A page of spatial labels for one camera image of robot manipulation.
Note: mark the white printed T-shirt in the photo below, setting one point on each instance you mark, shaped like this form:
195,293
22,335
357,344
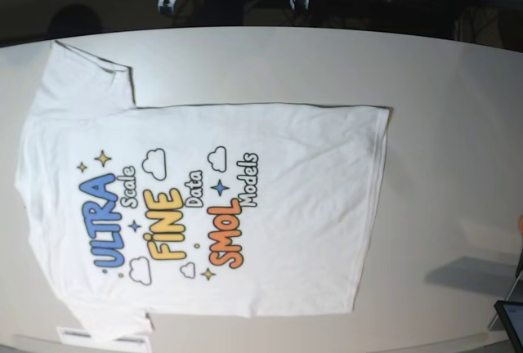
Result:
238,210

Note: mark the white paper label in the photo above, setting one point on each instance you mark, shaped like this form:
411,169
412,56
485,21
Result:
81,338

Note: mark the black tablet screen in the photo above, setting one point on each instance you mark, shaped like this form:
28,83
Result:
510,314

